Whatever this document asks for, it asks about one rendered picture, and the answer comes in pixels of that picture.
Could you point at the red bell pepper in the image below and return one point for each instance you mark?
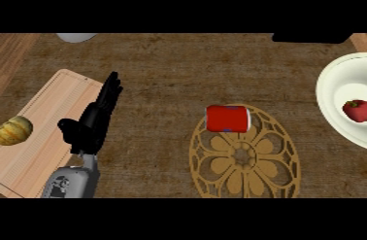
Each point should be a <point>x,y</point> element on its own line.
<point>355,110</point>

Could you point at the tan openwork oval placemat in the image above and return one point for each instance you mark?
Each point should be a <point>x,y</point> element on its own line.
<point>243,159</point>

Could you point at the pale wooden cutting board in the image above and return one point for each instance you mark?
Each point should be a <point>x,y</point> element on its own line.
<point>47,127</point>

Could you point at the white bowl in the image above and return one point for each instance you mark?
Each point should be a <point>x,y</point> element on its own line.
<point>339,98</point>

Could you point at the pale grey rounded object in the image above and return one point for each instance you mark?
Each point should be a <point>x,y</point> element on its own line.
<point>75,37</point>

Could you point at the black appliance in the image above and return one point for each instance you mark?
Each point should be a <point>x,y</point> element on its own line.
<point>310,37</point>

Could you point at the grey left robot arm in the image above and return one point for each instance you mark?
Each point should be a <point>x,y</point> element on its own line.
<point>71,182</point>

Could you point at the yellow squash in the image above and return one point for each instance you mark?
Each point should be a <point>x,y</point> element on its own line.
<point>14,130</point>

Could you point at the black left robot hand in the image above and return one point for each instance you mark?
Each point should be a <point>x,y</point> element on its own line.
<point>90,120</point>

